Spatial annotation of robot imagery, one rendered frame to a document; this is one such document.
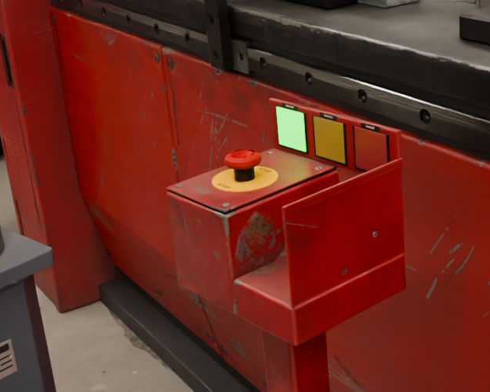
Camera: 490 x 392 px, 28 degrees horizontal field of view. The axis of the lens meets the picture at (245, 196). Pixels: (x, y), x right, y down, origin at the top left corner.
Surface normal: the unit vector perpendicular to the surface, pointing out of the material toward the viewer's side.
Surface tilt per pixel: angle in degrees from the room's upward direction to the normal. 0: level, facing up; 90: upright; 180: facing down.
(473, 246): 90
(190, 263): 90
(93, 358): 0
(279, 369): 90
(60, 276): 90
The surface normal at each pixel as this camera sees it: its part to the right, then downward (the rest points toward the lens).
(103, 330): -0.10, -0.92
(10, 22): 0.50, 0.28
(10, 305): 0.70, 0.21
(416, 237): -0.86, 0.27
